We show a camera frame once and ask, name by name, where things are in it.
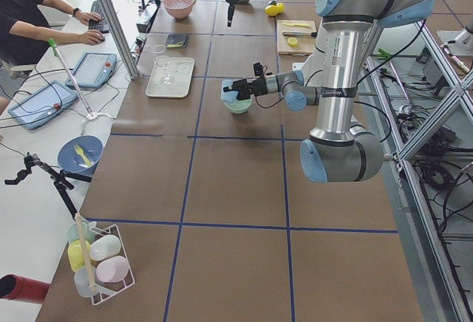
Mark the green bowl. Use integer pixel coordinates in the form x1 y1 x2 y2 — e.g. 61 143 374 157
224 98 252 114

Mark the light blue cup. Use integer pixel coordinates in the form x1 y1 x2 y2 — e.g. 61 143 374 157
220 79 239 104

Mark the pink bowl of ice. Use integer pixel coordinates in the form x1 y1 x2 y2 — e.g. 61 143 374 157
163 0 197 20

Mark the blue bowl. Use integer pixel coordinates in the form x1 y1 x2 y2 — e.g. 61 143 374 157
58 135 103 176

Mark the yellow lemon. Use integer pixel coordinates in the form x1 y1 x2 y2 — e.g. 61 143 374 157
276 2 285 14
265 4 279 17

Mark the lemon half slice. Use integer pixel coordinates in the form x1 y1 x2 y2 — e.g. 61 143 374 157
287 37 299 47

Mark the wooden cutting board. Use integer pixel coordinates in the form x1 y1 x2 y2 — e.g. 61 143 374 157
276 20 317 55

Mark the cream bear tray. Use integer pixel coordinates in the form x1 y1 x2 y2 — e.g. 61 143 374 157
145 55 194 98

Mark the steel muddler black tip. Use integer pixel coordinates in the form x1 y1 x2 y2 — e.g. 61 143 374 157
282 31 317 38

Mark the yellow plastic knife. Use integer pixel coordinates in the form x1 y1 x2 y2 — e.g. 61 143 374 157
282 21 312 28

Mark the clear small dish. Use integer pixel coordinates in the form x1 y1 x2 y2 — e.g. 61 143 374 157
152 44 166 55

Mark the clear wine glass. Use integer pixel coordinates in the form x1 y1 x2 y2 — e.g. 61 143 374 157
154 55 174 85

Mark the black keyboard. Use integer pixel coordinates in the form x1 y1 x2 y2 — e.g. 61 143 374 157
87 0 110 34

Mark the blue teach pendant far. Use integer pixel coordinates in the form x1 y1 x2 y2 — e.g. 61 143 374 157
72 52 117 89

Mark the blue teach pendant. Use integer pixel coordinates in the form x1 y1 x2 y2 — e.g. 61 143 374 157
7 80 78 130
72 52 117 89

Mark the yellow plastic fork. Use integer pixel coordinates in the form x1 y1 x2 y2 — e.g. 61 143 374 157
74 144 92 168

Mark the black tripod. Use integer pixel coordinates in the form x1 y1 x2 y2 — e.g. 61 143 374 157
4 153 93 223

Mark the blue teach pendant near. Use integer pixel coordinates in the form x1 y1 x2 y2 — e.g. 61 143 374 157
7 80 78 130

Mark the person in black shirt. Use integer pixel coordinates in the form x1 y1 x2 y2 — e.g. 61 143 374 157
1 0 104 66

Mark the white cup on rack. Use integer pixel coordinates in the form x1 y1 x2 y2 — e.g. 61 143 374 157
89 234 121 261

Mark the mint cup on rack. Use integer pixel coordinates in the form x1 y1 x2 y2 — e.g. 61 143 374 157
67 219 97 244

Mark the pink cup on rack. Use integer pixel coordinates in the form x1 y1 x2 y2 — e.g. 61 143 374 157
96 256 129 283

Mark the yellow cup on rack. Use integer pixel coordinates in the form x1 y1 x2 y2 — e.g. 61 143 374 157
67 239 85 273

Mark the red cylinder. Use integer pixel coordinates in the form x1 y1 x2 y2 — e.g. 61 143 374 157
1 274 50 304

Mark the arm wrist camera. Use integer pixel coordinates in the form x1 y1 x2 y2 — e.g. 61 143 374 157
253 62 268 78

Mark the white wire rack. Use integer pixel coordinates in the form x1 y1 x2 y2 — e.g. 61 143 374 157
68 213 135 306

